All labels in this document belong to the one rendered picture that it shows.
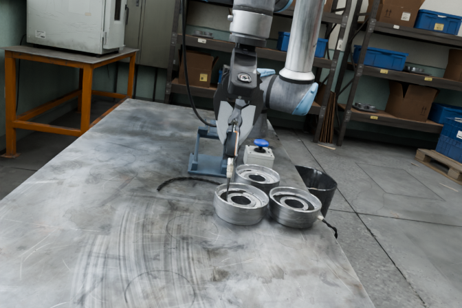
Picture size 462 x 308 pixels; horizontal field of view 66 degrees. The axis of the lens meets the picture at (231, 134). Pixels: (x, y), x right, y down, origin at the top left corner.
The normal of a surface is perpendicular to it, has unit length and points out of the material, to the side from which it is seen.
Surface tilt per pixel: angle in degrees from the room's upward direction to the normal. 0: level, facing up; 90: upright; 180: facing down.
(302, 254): 0
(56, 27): 90
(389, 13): 92
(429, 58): 90
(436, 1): 90
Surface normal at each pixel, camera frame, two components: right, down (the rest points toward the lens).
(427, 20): 0.09, 0.29
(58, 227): 0.16, -0.95
